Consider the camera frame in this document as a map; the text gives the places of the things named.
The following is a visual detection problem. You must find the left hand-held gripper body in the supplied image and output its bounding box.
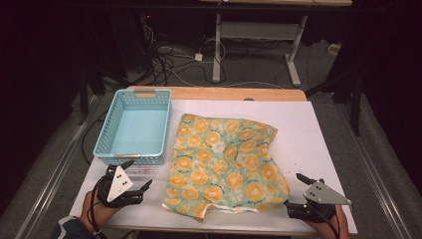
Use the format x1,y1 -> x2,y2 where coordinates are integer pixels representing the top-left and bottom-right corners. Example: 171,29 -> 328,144
96,164 -> 145,209

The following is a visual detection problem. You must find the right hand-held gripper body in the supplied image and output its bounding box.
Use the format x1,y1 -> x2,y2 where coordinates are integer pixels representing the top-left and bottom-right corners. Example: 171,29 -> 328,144
286,180 -> 352,223

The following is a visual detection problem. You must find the light blue plastic basket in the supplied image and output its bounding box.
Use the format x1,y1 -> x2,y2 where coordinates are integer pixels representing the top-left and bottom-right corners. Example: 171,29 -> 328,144
93,88 -> 173,166

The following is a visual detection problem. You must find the orange print fabric bag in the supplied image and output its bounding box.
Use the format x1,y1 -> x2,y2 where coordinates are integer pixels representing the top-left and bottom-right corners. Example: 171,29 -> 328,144
161,114 -> 292,223

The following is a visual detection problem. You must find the person's left hand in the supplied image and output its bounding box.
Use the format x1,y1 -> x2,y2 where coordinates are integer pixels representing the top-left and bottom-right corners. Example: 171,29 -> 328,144
80,190 -> 124,231

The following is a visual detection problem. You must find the person's right hand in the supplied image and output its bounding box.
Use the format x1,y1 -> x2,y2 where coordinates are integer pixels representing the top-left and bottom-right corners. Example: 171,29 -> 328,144
307,203 -> 351,239

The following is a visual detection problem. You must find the white table mat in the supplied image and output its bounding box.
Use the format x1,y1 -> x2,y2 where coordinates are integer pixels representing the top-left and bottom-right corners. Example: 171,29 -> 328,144
70,99 -> 358,235

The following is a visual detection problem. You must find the black stand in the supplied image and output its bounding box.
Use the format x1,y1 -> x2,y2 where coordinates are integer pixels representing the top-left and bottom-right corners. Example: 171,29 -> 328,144
305,63 -> 364,137
77,63 -> 93,126

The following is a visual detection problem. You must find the small white box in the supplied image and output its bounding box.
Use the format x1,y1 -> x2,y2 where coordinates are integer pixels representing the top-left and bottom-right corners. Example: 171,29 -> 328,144
327,42 -> 342,56

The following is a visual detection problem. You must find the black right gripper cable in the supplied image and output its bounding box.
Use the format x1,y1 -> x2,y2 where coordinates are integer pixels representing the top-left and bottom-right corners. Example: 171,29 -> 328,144
314,206 -> 341,239

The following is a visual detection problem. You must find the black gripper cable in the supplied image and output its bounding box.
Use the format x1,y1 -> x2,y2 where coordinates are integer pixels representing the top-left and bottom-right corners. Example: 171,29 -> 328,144
87,177 -> 108,239
314,206 -> 341,239

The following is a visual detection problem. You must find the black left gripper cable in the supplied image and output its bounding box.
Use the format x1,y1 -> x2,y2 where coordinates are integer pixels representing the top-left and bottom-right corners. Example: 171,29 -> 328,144
87,177 -> 108,239

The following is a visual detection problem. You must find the black floor cable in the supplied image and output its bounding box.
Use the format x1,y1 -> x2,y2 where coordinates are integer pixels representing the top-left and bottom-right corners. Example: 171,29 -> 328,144
81,111 -> 109,166

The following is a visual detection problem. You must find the tangle of floor cables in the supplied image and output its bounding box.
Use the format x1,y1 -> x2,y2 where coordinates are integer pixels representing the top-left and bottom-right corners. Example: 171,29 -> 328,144
142,26 -> 230,88

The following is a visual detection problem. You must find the white metal desk frame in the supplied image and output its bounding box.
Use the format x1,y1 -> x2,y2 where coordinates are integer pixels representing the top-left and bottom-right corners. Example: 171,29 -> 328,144
212,13 -> 309,88

